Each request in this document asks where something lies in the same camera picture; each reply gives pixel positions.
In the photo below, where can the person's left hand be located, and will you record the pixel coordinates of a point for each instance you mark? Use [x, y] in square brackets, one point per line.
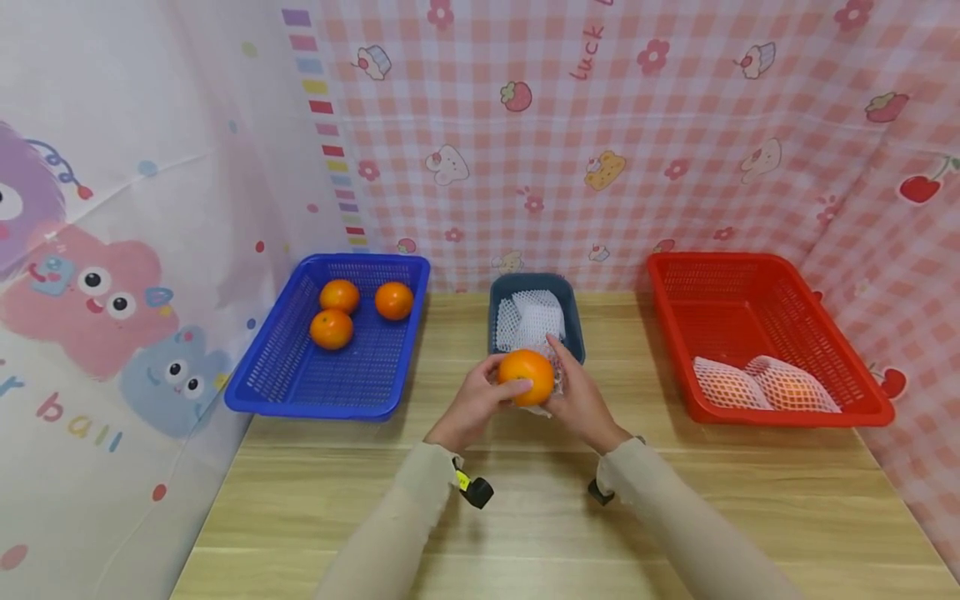
[474, 404]

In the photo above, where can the person's right hand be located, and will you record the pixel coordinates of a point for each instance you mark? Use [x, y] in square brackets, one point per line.
[582, 400]

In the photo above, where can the person's right index finger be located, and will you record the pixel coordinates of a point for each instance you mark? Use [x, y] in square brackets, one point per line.
[561, 354]

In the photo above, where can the person's left thumb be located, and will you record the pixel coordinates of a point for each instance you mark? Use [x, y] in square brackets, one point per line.
[516, 388]

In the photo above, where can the person's right thumb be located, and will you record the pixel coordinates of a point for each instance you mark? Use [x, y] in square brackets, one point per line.
[553, 400]

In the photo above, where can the person's left index finger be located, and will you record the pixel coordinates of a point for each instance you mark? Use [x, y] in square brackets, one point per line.
[486, 367]

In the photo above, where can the white foam net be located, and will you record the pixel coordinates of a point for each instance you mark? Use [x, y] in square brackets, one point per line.
[556, 385]

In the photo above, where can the orange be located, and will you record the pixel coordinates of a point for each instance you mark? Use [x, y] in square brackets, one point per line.
[727, 386]
[331, 329]
[340, 296]
[793, 387]
[394, 301]
[527, 373]

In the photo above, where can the person's left forearm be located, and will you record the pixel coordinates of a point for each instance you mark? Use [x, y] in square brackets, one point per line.
[390, 533]

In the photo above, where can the person's right forearm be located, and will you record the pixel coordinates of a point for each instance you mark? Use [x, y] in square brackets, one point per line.
[697, 525]

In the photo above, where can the dark teal small bin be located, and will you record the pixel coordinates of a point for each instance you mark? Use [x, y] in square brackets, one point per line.
[574, 325]

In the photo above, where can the pile of white foam nets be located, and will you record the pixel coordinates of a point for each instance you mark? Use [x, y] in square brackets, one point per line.
[529, 318]

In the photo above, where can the black wrist band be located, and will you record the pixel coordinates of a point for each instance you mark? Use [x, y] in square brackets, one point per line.
[604, 490]
[472, 487]

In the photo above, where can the orange in white foam net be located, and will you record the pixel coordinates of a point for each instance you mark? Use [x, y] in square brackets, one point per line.
[727, 386]
[793, 387]

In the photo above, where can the red plastic basket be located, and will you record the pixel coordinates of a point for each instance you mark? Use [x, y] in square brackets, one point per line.
[742, 317]

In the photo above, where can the blue plastic basket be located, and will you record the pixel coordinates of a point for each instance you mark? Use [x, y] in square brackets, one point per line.
[300, 375]

